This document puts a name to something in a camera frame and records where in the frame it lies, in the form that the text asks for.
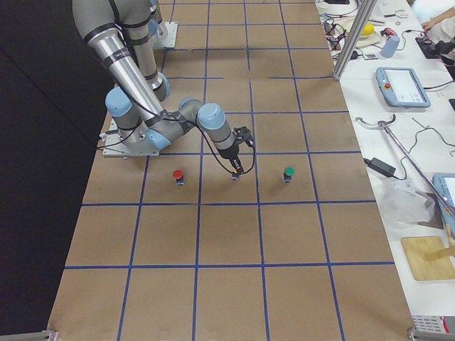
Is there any black power adapter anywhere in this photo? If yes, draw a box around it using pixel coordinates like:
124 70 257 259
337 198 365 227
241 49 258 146
364 158 396 178

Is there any aluminium frame post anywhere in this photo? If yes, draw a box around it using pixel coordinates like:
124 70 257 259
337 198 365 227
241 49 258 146
332 0 377 80

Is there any metal reacher grabber tool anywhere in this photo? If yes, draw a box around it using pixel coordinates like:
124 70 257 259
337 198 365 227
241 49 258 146
355 114 454 218

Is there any blue teach pendant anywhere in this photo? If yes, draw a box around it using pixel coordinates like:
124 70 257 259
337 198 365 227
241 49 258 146
432 173 454 215
375 67 431 109

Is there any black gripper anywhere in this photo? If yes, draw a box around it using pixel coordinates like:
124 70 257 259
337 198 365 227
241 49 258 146
218 141 242 175

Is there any blue plastic cup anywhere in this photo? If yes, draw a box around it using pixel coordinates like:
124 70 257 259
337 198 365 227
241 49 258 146
380 36 401 59

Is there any yellow push button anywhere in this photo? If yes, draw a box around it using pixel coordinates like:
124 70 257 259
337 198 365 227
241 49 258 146
231 171 240 180

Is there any wooden cutting board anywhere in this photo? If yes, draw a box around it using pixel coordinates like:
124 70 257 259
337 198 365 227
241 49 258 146
401 236 454 281

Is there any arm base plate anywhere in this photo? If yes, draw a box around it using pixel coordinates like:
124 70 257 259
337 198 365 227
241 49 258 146
156 21 178 49
102 109 160 158

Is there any yellow ball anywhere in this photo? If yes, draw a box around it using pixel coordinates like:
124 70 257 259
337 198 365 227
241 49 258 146
361 23 375 37

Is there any green push button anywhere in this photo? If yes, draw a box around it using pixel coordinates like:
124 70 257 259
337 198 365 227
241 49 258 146
283 166 295 183

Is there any clear plastic bag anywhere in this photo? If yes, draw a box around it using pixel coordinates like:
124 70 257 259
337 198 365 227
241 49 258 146
379 180 435 224

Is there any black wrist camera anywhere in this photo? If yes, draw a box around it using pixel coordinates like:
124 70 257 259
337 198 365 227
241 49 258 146
233 126 255 148

